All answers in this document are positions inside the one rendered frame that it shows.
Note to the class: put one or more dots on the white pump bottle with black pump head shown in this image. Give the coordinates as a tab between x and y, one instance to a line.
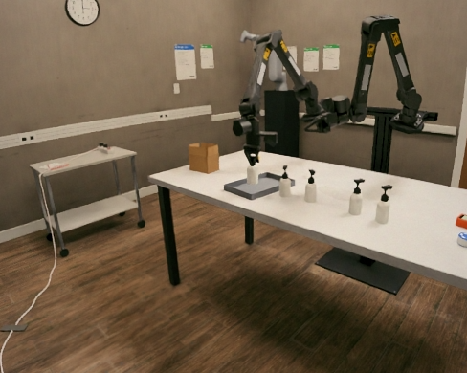
252	173
383	206
356	199
310	188
284	184

